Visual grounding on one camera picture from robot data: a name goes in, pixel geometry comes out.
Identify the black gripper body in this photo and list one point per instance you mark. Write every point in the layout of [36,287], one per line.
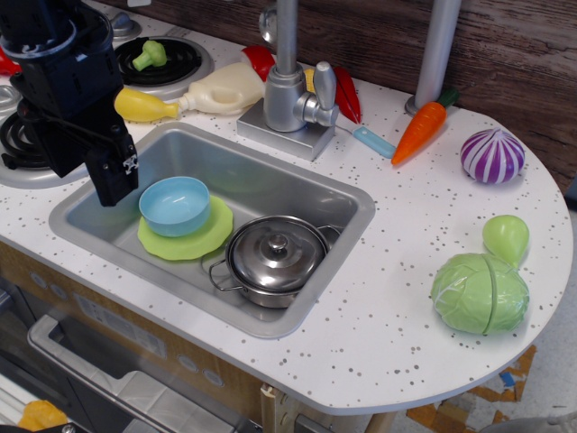
[69,80]

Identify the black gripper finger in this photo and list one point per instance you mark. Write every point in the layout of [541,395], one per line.
[114,175]

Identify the steel pot lid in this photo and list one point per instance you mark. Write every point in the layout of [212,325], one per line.
[275,253]

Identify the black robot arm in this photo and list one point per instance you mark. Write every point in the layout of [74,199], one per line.
[69,82]

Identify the stainless steel pot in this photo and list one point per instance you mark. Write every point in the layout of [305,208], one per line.
[270,295]

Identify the silver stove knob left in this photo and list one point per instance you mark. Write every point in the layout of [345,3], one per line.
[9,100]

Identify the silver stove knob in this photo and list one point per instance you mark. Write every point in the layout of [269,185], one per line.
[9,100]
[124,27]

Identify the black burner front left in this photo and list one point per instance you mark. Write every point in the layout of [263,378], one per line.
[22,164]

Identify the black burner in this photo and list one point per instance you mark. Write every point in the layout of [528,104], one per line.
[22,164]
[187,62]

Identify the light blue plastic bowl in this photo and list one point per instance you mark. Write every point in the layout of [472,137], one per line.
[175,206]

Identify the red toy bottle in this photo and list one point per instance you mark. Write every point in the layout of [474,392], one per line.
[7,66]

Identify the silver stove knob top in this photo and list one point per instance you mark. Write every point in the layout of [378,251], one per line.
[124,27]

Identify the green toy broccoli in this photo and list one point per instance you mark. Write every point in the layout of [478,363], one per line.
[153,55]

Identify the green plastic plate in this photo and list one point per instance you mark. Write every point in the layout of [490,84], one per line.
[206,239]

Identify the black burner back right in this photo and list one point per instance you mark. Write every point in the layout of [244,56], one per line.
[187,62]

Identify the cream plastic jug bottle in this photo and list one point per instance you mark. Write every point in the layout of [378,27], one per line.
[224,91]

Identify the grey toy sink basin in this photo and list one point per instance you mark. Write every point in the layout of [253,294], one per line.
[252,184]

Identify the red toy tomato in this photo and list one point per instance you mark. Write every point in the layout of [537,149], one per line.
[260,59]

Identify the silver toy faucet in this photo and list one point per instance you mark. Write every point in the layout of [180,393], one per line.
[290,118]

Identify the yellow toy corn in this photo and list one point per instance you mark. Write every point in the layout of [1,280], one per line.
[309,78]

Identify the toy oven door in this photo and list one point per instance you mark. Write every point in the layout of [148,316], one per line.
[100,370]

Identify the red toy chili pepper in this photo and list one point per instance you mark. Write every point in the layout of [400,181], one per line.
[346,96]

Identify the yellow cloth object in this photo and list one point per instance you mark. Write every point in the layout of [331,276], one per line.
[39,415]

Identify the orange toy carrot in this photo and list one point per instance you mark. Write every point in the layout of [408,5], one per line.
[426,123]

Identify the silver vertical pole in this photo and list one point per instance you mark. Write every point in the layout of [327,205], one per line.
[439,41]

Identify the purple toy onion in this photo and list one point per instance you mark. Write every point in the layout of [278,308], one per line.
[492,156]

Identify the green toy cabbage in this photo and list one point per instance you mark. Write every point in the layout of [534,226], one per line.
[480,293]

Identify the green toy pear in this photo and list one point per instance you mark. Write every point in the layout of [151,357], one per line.
[507,237]

